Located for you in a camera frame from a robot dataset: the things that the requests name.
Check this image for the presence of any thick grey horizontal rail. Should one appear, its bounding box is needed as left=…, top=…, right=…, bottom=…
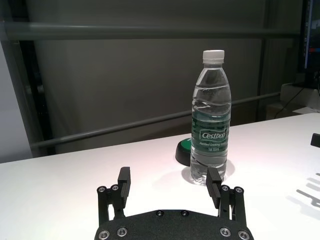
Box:
left=0, top=21, right=301, bottom=41

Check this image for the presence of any clear water bottle green label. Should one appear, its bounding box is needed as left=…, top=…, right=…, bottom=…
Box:
left=189, top=49, right=232, bottom=188

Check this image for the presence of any black computer monitor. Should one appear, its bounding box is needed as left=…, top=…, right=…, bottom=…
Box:
left=296, top=0, right=320, bottom=88

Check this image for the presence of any green black push button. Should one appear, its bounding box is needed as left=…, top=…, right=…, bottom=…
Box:
left=174, top=139, right=194, bottom=166

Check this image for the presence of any thin grey horizontal rail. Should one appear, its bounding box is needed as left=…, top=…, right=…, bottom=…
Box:
left=31, top=92, right=282, bottom=150

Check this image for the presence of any grey vertical frame post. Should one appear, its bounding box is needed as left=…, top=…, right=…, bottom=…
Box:
left=0, top=0, right=56, bottom=158
left=257, top=0, right=301, bottom=122

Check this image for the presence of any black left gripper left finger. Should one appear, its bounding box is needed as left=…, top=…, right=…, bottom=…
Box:
left=96, top=166, right=132, bottom=226

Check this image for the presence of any black monitor cable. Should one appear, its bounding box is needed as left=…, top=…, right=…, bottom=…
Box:
left=274, top=84, right=320, bottom=119

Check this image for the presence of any white box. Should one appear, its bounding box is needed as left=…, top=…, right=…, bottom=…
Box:
left=266, top=82, right=320, bottom=120

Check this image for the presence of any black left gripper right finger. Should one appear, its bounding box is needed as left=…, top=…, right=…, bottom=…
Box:
left=205, top=166, right=247, bottom=222

